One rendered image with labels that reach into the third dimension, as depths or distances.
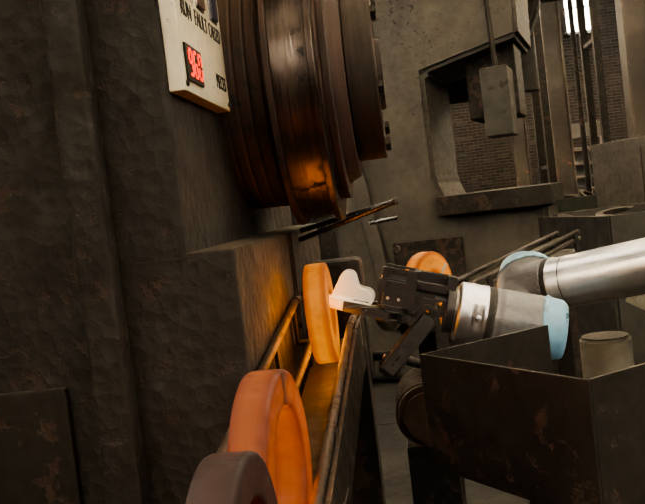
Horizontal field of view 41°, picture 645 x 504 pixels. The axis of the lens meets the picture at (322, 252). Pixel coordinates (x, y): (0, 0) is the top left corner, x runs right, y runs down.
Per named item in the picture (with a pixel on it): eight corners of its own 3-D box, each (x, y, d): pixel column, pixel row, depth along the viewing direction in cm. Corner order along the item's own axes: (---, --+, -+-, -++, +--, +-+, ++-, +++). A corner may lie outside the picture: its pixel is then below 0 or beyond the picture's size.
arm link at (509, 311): (557, 374, 130) (575, 343, 122) (475, 359, 131) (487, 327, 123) (559, 321, 135) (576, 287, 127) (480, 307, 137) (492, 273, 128)
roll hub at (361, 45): (355, 157, 132) (333, -28, 130) (363, 164, 160) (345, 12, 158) (391, 152, 131) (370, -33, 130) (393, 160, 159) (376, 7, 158)
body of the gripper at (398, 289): (381, 261, 134) (457, 275, 133) (371, 315, 135) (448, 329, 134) (379, 265, 127) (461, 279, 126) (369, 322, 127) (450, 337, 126)
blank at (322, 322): (298, 277, 123) (321, 274, 123) (307, 254, 138) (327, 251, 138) (315, 380, 126) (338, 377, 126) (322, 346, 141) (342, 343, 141)
